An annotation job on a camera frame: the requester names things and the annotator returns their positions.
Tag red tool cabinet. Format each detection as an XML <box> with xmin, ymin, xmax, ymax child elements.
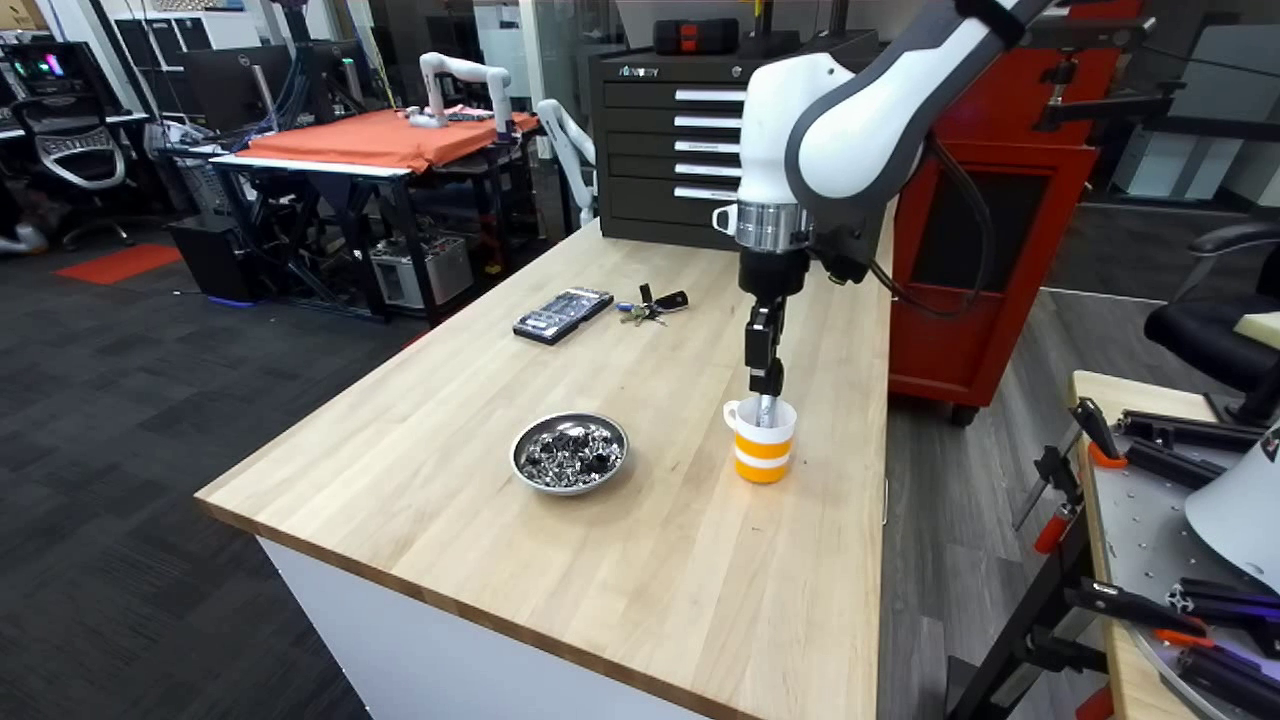
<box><xmin>890</xmin><ymin>0</ymin><xmax>1153</xmax><ymax>416</ymax></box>

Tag wooden robot mount table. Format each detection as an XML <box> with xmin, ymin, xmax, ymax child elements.
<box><xmin>1067</xmin><ymin>368</ymin><xmax>1225</xmax><ymax>720</ymax></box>

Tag red floor mat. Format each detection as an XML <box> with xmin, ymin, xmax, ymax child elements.
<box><xmin>54</xmin><ymin>241</ymin><xmax>189</xmax><ymax>292</ymax></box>

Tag black smartphone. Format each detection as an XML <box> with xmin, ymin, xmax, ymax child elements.
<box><xmin>508</xmin><ymin>289</ymin><xmax>618</xmax><ymax>349</ymax></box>

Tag black clamp handle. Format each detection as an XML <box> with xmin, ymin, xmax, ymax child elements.
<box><xmin>1117</xmin><ymin>408</ymin><xmax>1261</xmax><ymax>451</ymax></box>
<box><xmin>1125</xmin><ymin>442</ymin><xmax>1231</xmax><ymax>492</ymax></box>

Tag key bunch with black fob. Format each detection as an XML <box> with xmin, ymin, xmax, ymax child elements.
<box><xmin>611</xmin><ymin>282</ymin><xmax>694</xmax><ymax>327</ymax></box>

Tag black box with red display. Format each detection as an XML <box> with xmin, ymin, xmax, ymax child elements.
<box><xmin>652</xmin><ymin>15</ymin><xmax>746</xmax><ymax>59</ymax></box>

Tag black metal stand frame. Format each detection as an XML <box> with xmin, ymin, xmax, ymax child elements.
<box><xmin>950</xmin><ymin>512</ymin><xmax>1114</xmax><ymax>720</ymax></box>

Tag dark blue handled clamp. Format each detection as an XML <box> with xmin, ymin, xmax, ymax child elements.
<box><xmin>1172</xmin><ymin>638</ymin><xmax>1280</xmax><ymax>720</ymax></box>
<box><xmin>1172</xmin><ymin>573</ymin><xmax>1280</xmax><ymax>634</ymax></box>

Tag long black bar clamp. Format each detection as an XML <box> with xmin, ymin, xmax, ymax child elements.
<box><xmin>1065</xmin><ymin>573</ymin><xmax>1211</xmax><ymax>638</ymax></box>

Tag black tool chest silver handles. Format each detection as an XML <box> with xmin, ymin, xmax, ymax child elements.
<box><xmin>588</xmin><ymin>45</ymin><xmax>885</xmax><ymax>266</ymax></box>

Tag white orange striped cup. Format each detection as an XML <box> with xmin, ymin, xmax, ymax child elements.
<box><xmin>719</xmin><ymin>392</ymin><xmax>801</xmax><ymax>488</ymax></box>

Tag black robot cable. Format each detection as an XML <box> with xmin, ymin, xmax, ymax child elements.
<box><xmin>874</xmin><ymin>134</ymin><xmax>1003</xmax><ymax>325</ymax></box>

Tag computer monitor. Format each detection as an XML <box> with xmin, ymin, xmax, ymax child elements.
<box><xmin>0</xmin><ymin>36</ymin><xmax>94</xmax><ymax>104</ymax></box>

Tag black office chair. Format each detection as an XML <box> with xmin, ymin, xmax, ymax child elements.
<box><xmin>1141</xmin><ymin>216</ymin><xmax>1280</xmax><ymax>431</ymax></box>

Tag table with orange cover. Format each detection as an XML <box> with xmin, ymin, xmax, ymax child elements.
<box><xmin>207</xmin><ymin>104</ymin><xmax>552</xmax><ymax>325</ymax></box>

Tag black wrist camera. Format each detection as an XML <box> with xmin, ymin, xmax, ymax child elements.
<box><xmin>809</xmin><ymin>216</ymin><xmax>885</xmax><ymax>289</ymax></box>

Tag black box on floor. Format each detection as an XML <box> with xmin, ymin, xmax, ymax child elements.
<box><xmin>164</xmin><ymin>212</ymin><xmax>264</xmax><ymax>303</ymax></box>

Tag grey computer tower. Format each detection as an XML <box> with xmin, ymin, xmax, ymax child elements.
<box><xmin>367</xmin><ymin>237</ymin><xmax>481</xmax><ymax>317</ymax></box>

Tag heap of dark small parts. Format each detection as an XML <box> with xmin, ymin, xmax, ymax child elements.
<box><xmin>517</xmin><ymin>416</ymin><xmax>624</xmax><ymax>488</ymax></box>

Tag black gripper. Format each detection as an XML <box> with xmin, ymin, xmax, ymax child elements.
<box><xmin>735</xmin><ymin>246</ymin><xmax>817</xmax><ymax>406</ymax></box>

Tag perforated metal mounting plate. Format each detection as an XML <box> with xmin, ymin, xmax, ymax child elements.
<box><xmin>1085</xmin><ymin>438</ymin><xmax>1280</xmax><ymax>720</ymax></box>

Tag round metal bowl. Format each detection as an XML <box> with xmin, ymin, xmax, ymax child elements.
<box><xmin>506</xmin><ymin>408</ymin><xmax>631</xmax><ymax>502</ymax></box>

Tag small black clamp head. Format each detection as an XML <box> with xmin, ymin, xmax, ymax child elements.
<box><xmin>1038</xmin><ymin>444</ymin><xmax>1087</xmax><ymax>507</ymax></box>

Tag grey mesh office chair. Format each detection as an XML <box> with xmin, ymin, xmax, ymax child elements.
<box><xmin>24</xmin><ymin>111</ymin><xmax>135</xmax><ymax>197</ymax></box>

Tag white table base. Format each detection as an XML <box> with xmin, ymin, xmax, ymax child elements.
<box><xmin>256</xmin><ymin>535</ymin><xmax>711</xmax><ymax>720</ymax></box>

